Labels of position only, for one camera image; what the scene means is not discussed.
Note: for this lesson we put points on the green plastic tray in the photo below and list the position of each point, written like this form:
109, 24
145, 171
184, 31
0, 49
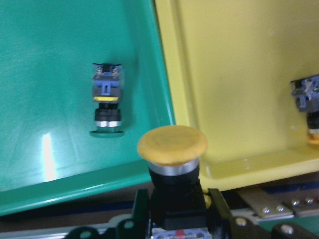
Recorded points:
47, 48

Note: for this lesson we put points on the green push button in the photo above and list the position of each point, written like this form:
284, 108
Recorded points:
107, 92

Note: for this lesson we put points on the yellow plastic tray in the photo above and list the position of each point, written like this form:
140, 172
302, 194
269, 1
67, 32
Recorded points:
229, 66

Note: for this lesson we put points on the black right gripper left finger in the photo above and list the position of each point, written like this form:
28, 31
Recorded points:
141, 211

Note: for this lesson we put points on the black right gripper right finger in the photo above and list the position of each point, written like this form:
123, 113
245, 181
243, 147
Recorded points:
218, 215

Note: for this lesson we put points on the yellow push button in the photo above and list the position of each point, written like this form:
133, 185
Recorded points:
305, 93
178, 207

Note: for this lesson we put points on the green conveyor belt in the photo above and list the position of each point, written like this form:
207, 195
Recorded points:
264, 218

